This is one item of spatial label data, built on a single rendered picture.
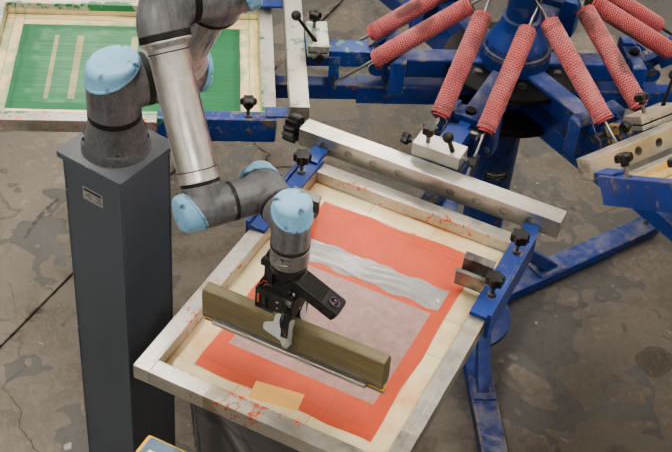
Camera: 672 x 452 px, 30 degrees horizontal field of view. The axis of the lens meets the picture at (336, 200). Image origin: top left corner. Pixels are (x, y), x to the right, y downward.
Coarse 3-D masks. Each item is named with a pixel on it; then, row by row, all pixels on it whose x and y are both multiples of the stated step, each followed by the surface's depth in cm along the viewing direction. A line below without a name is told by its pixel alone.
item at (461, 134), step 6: (450, 126) 315; (456, 126) 316; (444, 132) 313; (456, 132) 314; (462, 132) 314; (468, 132) 314; (456, 138) 312; (462, 138) 312; (468, 138) 315; (462, 144) 311; (468, 144) 318; (432, 162) 304; (450, 168) 308
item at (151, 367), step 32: (352, 192) 305; (384, 192) 302; (448, 224) 296; (480, 224) 295; (192, 320) 266; (480, 320) 271; (160, 352) 258; (448, 352) 263; (160, 384) 254; (192, 384) 252; (448, 384) 257; (224, 416) 250; (256, 416) 247; (416, 416) 250; (320, 448) 242; (352, 448) 242; (416, 448) 248
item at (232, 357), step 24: (336, 216) 299; (360, 216) 300; (336, 240) 293; (360, 240) 293; (384, 240) 294; (312, 264) 286; (336, 288) 281; (312, 312) 274; (216, 336) 267; (240, 336) 267; (216, 360) 262; (240, 360) 262; (264, 360) 263; (288, 360) 263; (240, 384) 257; (288, 384) 258
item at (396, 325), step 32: (384, 256) 290; (416, 256) 290; (448, 256) 291; (448, 288) 283; (352, 320) 273; (384, 320) 274; (416, 320) 275; (384, 352) 267; (416, 352) 268; (320, 384) 259; (352, 384) 259; (320, 416) 252; (352, 416) 253; (384, 416) 254
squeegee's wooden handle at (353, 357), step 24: (216, 288) 251; (216, 312) 253; (240, 312) 249; (264, 312) 247; (264, 336) 250; (312, 336) 243; (336, 336) 243; (336, 360) 244; (360, 360) 241; (384, 360) 239; (384, 384) 243
